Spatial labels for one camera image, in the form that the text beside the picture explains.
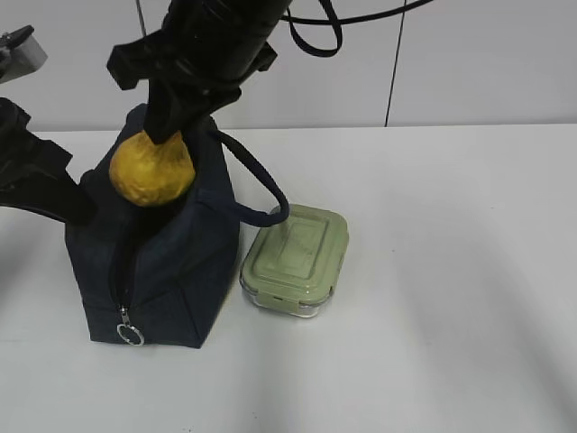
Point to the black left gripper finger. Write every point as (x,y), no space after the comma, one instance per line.
(60,199)

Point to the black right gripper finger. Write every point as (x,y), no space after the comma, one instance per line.
(167,110)
(197,127)

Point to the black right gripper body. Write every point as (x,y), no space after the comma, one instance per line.
(209,63)

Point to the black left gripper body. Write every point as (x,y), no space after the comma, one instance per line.
(31,167)

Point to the yellow potato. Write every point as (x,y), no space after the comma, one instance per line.
(149,174)

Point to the dark blue fabric bag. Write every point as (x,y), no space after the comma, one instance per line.
(160,275)

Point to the green lidded glass container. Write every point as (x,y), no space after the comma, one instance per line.
(293,267)

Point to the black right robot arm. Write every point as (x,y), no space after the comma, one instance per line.
(257,18)

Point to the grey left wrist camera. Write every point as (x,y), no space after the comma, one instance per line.
(21,54)

